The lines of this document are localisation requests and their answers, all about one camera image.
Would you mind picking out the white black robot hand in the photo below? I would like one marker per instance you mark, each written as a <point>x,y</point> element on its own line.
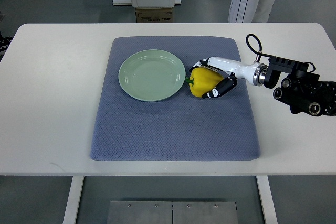
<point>231,70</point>

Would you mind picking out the yellow bell pepper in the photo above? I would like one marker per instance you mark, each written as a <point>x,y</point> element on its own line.
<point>203,80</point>

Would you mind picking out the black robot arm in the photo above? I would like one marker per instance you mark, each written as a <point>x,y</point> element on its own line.
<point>295,83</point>

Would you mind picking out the light green plate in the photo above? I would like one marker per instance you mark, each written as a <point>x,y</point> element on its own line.
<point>151,75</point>

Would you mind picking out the blue quilted mat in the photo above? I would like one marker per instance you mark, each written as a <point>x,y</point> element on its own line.
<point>182,127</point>

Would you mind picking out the cardboard box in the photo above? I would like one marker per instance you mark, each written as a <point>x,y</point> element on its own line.
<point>154,15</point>

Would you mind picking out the right white table leg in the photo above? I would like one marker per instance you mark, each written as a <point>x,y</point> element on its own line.
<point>266,200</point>

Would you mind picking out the white table leg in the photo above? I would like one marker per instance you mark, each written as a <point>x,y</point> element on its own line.
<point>266,200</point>
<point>73,201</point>

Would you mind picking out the left white table leg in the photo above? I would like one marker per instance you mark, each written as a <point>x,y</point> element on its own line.
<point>73,201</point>

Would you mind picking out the black white shoe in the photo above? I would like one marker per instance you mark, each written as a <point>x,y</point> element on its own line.
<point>4,44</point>

